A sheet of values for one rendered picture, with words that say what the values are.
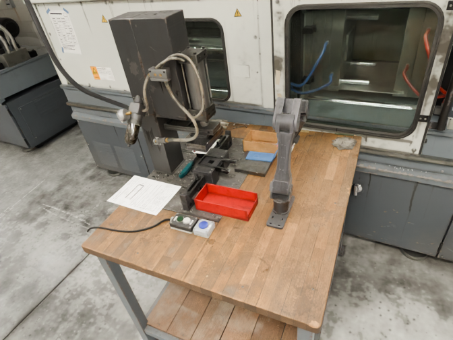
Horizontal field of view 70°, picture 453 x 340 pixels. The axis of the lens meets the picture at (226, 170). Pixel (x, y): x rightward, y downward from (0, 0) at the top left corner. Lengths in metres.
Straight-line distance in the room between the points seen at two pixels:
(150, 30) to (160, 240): 0.82
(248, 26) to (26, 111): 3.10
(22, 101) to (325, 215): 3.70
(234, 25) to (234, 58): 0.18
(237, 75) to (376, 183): 1.05
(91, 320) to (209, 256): 1.31
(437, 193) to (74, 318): 2.31
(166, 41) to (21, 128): 3.26
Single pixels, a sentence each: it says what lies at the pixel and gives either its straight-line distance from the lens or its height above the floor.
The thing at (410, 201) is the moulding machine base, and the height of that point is 0.49.
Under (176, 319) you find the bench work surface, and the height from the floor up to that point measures 0.22.
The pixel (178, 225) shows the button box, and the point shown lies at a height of 0.93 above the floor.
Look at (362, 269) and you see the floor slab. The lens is 2.38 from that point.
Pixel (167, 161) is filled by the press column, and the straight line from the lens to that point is 1.65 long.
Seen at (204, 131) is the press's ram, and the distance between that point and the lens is 1.46.
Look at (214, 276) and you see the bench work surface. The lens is 1.21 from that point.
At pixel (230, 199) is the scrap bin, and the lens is 1.46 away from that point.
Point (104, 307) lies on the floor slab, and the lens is 2.43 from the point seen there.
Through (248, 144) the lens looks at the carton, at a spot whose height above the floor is 0.95.
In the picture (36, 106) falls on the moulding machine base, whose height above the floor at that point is 0.49.
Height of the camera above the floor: 1.88
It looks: 36 degrees down
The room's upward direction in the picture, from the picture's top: 8 degrees counter-clockwise
